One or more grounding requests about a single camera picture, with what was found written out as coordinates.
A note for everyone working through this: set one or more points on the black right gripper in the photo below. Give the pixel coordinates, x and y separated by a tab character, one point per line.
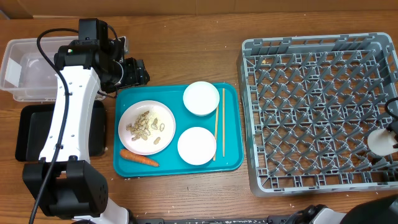
392	126

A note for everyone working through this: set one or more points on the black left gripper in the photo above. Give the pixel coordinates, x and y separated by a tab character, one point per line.
136	73

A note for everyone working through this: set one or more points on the white paper cup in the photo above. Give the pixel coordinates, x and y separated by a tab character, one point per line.
382	142

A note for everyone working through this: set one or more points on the white bowl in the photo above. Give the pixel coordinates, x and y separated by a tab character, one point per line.
201	98

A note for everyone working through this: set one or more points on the pink small bowl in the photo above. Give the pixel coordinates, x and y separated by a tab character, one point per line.
196	146

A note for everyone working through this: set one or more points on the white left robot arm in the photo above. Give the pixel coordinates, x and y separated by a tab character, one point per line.
63	182

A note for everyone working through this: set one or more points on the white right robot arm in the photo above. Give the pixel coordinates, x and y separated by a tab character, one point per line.
383	210

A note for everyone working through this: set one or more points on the peanut shells and rice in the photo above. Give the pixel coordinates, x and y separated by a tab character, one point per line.
146	126

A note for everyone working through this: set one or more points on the pink plate with food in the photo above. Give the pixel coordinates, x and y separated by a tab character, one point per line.
141	147

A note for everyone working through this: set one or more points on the orange carrot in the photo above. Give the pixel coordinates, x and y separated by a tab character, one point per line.
128	155

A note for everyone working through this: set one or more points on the grey dish rack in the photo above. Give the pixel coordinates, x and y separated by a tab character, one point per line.
310	103

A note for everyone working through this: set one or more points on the teal serving tray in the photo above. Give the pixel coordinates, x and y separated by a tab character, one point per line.
170	161

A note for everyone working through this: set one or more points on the clear plastic bin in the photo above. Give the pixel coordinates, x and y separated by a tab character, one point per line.
27	75

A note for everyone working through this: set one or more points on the black tray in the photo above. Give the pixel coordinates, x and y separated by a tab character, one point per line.
34	126

